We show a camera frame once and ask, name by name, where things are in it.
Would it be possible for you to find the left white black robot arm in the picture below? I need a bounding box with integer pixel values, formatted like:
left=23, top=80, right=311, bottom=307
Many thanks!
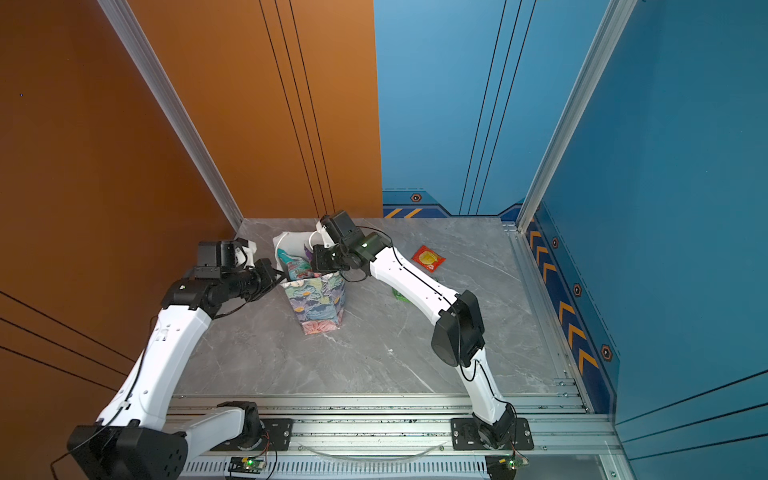
left=67, top=259, right=285, bottom=479

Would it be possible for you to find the floral paper gift bag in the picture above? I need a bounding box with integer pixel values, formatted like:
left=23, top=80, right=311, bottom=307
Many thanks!
left=272, top=230, right=346, bottom=335

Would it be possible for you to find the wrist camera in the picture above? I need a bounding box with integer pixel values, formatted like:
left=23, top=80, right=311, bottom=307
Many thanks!
left=316, top=210, right=364, bottom=247
left=197, top=238, right=257, bottom=269

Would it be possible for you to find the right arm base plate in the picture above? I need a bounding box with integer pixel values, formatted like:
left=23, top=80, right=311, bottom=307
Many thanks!
left=450, top=417, right=535, bottom=451

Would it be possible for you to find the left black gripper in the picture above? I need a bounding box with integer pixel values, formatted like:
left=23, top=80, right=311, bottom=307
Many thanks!
left=224, top=258, right=288, bottom=301

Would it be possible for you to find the left circuit board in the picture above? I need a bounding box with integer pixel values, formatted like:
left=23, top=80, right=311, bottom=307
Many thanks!
left=226, top=457, right=267, bottom=478

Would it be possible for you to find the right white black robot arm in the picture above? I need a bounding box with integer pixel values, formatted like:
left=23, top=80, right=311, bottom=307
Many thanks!
left=311, top=232, right=517, bottom=450

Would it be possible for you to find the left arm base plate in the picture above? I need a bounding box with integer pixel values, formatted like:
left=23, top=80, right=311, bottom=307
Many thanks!
left=212, top=418, right=294, bottom=453

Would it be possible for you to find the teal snack bag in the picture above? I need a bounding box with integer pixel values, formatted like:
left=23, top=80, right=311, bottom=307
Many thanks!
left=277, top=248, right=313, bottom=281

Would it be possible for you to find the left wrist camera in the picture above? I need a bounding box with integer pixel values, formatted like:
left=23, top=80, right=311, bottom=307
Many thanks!
left=197, top=238, right=257, bottom=269

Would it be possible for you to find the circuit board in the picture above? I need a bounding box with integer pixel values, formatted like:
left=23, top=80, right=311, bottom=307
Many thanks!
left=226, top=457, right=267, bottom=478
left=485, top=456, right=529, bottom=480

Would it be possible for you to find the right circuit board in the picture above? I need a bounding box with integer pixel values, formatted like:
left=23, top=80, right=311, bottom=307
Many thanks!
left=485, top=456, right=529, bottom=480

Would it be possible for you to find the green white snack bag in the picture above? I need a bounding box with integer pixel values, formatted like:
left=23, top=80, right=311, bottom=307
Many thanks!
left=392, top=288, right=409, bottom=303

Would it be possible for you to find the small red snack packet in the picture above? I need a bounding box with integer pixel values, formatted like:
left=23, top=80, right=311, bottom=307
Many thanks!
left=412, top=245, right=445, bottom=273

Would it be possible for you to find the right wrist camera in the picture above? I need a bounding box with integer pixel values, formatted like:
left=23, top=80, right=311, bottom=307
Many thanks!
left=316, top=210, right=364, bottom=247

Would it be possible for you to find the aluminium rail frame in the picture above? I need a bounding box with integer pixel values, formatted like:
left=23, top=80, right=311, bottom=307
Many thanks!
left=181, top=387, right=634, bottom=479

